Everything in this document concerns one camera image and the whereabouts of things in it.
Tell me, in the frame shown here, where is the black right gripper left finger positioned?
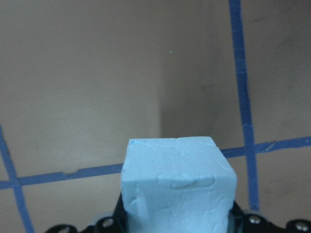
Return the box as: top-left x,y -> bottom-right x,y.
45,194 -> 128,233

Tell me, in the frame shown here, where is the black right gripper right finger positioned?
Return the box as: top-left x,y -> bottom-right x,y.
227,202 -> 311,233

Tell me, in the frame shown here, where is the light blue foam block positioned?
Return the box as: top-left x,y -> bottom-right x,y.
121,136 -> 237,233

